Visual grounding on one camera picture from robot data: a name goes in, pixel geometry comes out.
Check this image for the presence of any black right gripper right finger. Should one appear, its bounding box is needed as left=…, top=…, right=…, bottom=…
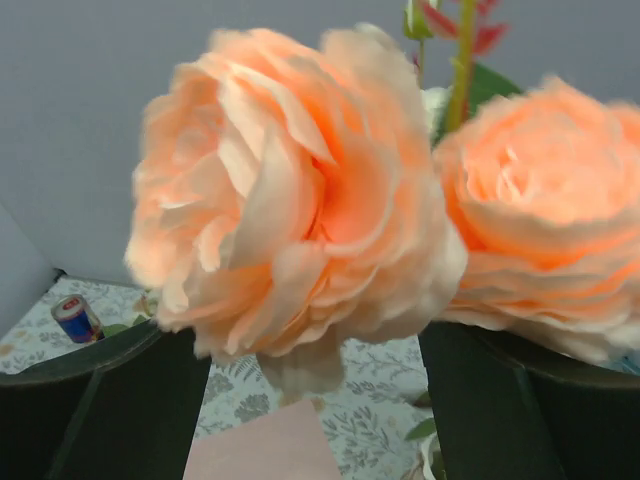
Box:
left=419, top=322, right=639, bottom=480

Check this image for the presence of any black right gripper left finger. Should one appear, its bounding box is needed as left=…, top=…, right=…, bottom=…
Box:
left=1, top=322, right=210, bottom=479

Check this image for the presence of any cream bud stem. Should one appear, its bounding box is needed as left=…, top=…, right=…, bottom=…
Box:
left=102, top=292, right=158, bottom=337

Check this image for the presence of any pink wrapping paper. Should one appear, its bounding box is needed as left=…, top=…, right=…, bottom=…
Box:
left=183, top=400, right=341, bottom=480

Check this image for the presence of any peach bud stem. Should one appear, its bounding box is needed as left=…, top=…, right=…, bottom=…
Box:
left=125, top=25, right=639, bottom=363

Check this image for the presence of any white ribbed ceramic vase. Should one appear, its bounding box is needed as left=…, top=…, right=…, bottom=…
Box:
left=256, top=339, right=345, bottom=403

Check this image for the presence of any red bull drink can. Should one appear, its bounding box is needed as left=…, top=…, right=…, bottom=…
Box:
left=51, top=295, right=105, bottom=344

